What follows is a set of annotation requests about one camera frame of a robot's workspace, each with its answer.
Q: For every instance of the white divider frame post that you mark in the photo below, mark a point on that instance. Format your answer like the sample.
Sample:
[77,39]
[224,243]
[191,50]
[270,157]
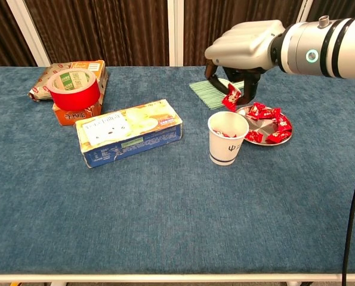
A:
[29,32]
[175,29]
[305,9]

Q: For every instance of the red tape roll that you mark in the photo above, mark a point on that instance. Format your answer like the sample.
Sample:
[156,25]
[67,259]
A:
[75,99]

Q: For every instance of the orange cardboard box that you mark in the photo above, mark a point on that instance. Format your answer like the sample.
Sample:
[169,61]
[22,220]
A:
[75,117]

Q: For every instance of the silver metal plate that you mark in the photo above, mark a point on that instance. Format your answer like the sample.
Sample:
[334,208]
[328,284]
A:
[262,128]

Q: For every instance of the white table frame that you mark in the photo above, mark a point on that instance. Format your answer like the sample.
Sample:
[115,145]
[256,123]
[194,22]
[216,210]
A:
[165,278]

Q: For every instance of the blue table cloth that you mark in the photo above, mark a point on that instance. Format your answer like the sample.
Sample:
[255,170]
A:
[165,208]

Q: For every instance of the beige red snack packet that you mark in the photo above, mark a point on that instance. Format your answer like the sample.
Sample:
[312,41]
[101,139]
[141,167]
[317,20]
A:
[40,86]

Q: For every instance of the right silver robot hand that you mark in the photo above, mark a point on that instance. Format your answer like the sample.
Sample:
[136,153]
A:
[243,47]

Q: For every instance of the brown fabric divider panel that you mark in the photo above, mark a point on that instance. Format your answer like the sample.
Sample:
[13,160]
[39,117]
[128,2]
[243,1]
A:
[1,29]
[105,29]
[338,9]
[210,18]

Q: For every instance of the mint green hand brush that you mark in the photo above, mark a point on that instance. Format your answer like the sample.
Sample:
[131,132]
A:
[207,93]

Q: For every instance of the white paper cup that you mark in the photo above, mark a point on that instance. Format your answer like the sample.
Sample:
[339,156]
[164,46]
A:
[225,149]

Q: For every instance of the long yellow blue box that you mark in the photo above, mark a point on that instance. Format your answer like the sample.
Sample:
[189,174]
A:
[129,125]

